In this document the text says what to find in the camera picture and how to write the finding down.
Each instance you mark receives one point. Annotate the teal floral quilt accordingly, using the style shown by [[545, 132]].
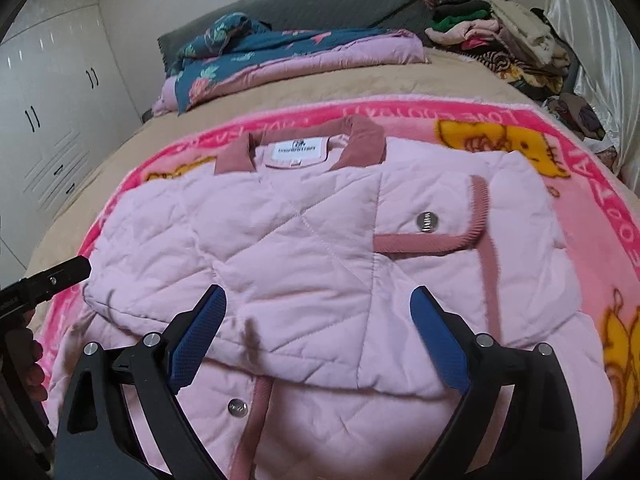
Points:
[[280, 55]]

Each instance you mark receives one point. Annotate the white satin curtain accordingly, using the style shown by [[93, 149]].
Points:
[[600, 50]]

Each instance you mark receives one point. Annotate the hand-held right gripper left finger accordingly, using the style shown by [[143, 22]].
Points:
[[197, 340]]

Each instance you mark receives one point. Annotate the pile of clothes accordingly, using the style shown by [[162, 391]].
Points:
[[515, 45]]

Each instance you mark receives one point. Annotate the white wardrobe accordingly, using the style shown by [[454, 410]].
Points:
[[55, 110]]

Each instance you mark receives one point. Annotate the pink quilted jacket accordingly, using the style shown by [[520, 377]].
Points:
[[310, 250]]

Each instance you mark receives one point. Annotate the person's left hand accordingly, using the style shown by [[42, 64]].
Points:
[[35, 382]]

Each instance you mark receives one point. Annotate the beige bed cover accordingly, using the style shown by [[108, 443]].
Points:
[[150, 140]]

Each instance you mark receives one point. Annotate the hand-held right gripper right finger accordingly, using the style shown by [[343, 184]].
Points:
[[440, 340]]

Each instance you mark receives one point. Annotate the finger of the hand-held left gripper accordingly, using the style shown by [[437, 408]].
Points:
[[50, 280]]

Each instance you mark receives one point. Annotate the pink printed blanket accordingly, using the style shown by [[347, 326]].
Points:
[[565, 280]]

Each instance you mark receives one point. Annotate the grey headboard cushion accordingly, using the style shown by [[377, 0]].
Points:
[[325, 7]]

